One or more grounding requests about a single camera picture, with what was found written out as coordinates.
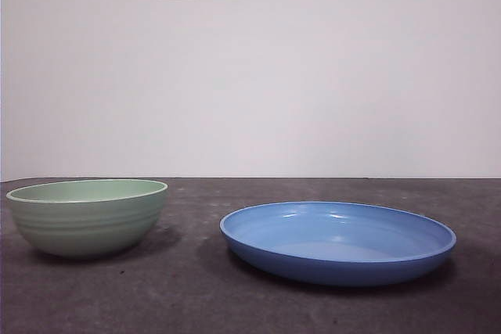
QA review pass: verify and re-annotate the blue round plate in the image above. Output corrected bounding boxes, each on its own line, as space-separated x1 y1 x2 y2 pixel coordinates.
218 200 458 287

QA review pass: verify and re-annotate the green ribbed bowl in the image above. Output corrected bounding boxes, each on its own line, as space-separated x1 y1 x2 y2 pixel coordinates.
5 178 169 260

